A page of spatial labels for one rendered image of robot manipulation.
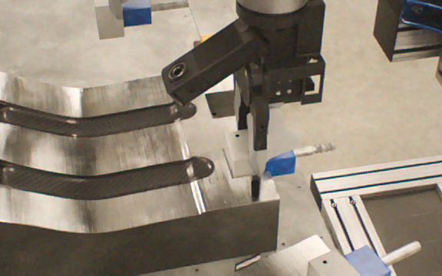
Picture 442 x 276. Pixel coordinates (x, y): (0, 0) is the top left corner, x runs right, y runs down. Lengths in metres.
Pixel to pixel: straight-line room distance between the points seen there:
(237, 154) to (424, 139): 1.51
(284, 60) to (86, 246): 0.29
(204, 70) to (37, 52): 0.53
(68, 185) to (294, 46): 0.30
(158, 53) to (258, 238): 0.44
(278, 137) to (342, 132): 1.48
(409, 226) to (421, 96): 0.79
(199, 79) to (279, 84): 0.09
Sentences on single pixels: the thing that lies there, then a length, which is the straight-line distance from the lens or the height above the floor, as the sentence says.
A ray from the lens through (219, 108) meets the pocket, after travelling 1.01.
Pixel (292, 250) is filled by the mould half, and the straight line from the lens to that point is 0.85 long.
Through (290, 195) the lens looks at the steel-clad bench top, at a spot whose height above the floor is 0.80.
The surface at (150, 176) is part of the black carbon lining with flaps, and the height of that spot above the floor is 0.88.
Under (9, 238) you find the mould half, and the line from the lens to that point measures 0.83.
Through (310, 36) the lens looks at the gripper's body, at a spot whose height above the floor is 1.07.
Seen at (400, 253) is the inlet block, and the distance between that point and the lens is 0.85.
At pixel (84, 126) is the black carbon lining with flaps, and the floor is 0.88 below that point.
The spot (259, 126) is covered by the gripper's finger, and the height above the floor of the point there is 0.99.
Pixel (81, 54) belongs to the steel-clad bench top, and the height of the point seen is 0.80.
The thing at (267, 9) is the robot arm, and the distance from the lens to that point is 0.73.
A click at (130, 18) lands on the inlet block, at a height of 0.93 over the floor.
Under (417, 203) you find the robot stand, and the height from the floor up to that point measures 0.21.
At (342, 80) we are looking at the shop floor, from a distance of 2.50.
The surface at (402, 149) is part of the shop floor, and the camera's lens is 2.27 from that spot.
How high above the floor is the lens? 1.50
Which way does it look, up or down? 42 degrees down
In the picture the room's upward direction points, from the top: straight up
